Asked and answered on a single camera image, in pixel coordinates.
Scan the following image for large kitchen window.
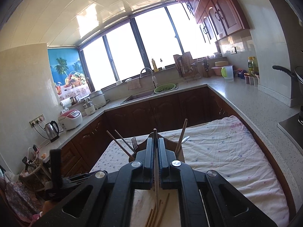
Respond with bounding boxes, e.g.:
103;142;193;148
79;1;220;88

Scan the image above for white pink rice cooker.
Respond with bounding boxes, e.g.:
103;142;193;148
58;109;83;131

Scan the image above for bamboo chopstick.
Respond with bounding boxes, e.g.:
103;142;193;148
157;193;170;227

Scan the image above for chrome kitchen faucet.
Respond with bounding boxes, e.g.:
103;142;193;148
140;67;158;89

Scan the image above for wooden cutting board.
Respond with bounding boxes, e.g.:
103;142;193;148
173;51;193;71

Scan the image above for pink plastic basin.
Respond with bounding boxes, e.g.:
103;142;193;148
211;66;225;76

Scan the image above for white floral tablecloth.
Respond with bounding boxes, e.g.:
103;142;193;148
90;115;290;227

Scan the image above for chargers with cables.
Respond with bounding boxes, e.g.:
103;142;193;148
22;145;40;171

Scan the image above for steel kitchen sink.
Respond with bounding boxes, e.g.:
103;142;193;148
120;91;166;104

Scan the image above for floral patterned clothing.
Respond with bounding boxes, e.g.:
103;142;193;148
0;170;43;225

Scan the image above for white dish towel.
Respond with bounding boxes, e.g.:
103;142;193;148
127;78;142;90

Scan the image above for green colander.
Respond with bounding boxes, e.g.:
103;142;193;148
154;83;177;94

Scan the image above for large white rice cooker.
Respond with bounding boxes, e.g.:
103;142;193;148
89;89;107;109

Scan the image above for wall socket strip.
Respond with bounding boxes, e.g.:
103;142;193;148
30;115;46;126

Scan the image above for metal chopstick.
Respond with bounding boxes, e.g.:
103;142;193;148
154;128;159;210

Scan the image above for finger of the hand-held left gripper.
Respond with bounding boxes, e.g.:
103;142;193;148
63;172;95;188

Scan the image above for person's left hand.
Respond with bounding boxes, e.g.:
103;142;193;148
43;200;62;216

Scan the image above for grey speckled countertop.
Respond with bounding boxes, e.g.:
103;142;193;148
35;77;303;168

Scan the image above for dark wooden chopstick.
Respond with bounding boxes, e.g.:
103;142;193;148
115;130;136;157
144;208;153;227
151;200;162;227
106;131;134;161

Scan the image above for wooden utensil holder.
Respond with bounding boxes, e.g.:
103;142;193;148
129;132;185;163

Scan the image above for metal dish rack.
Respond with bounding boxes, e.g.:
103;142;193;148
176;57;201;82

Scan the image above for black wok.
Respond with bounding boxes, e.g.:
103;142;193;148
272;65;303;93

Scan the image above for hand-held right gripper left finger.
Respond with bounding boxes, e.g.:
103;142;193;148
31;137;155;227

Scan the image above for light wooden chopstick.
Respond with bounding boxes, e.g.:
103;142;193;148
175;119;188;155

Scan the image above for black gas stove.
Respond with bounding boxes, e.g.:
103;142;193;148
277;106;303;147

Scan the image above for knife and scissors holder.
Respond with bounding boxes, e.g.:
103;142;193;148
201;58;211;78

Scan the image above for wooden upper cabinets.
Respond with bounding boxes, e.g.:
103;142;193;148
173;0;250;44

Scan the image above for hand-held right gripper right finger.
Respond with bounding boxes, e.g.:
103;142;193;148
158;137;278;227

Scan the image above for tropical fruit wall poster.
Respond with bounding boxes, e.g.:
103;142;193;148
47;48;91;101

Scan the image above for white pitcher green lid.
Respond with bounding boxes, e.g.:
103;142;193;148
221;65;234;80

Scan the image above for steel electric kettle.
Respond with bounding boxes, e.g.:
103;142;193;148
45;120;60;143

